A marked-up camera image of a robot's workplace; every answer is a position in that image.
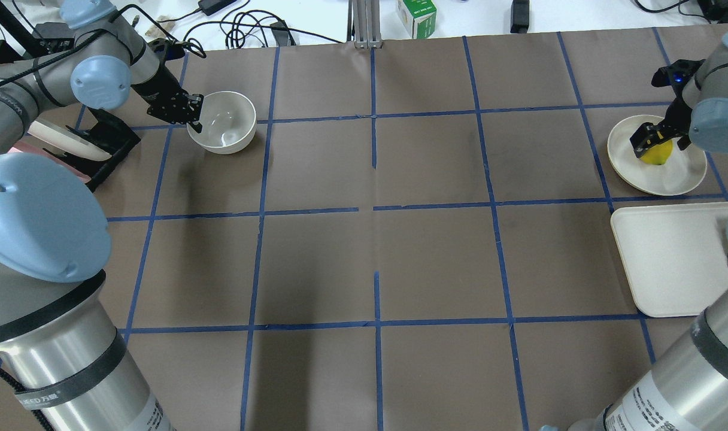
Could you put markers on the cream rectangular tray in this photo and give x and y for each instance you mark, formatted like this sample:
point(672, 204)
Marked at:
point(674, 256)

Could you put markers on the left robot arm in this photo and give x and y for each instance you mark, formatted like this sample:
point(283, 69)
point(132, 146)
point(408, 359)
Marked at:
point(67, 363)

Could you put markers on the green white carton box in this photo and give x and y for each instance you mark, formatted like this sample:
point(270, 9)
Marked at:
point(418, 17)

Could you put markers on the yellow lemon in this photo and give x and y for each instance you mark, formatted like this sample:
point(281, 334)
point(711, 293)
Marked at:
point(659, 154)

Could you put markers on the cream round plate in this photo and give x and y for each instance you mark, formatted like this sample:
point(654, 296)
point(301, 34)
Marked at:
point(683, 171)

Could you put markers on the cream plate in rack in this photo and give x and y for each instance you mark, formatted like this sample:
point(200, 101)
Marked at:
point(66, 140)

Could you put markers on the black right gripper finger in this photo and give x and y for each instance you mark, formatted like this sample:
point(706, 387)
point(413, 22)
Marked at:
point(647, 135)

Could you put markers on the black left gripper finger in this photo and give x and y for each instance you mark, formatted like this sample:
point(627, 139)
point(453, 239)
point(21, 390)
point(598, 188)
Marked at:
point(195, 125)
point(194, 105)

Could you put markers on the black power adapter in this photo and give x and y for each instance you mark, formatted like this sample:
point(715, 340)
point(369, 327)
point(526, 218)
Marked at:
point(210, 7)

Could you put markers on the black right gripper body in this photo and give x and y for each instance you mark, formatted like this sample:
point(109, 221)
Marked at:
point(677, 113)

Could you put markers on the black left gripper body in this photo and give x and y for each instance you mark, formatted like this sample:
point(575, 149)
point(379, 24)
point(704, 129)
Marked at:
point(155, 88)

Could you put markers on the white ceramic bowl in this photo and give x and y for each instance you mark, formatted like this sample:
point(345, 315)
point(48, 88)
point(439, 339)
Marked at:
point(228, 121)

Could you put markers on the aluminium frame post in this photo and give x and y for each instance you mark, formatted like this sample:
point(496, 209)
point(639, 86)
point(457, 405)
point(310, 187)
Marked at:
point(364, 24)

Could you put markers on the black plate rack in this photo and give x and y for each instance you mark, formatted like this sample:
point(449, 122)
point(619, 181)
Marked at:
point(109, 134)

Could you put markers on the black device on desk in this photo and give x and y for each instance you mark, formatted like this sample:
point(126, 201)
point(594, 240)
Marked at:
point(519, 16)

